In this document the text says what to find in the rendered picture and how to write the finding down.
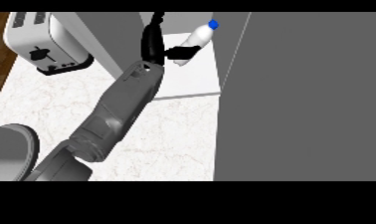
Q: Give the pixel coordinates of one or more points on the grey round dish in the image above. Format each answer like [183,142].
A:
[15,151]

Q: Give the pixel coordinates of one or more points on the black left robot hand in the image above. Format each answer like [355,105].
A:
[152,47]

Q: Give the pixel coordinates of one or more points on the white bottle with blue cap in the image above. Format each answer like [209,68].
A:
[201,35]

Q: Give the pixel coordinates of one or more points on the white toaster with black base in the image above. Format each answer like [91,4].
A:
[37,40]

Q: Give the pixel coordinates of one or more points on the large dark grey cabinet door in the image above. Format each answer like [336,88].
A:
[298,102]

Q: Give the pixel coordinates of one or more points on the grey cabinet door, white edge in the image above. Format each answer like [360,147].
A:
[100,32]

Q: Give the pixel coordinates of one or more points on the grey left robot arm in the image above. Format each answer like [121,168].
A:
[117,105]

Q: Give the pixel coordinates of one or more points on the white cabinet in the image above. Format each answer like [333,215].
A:
[190,80]

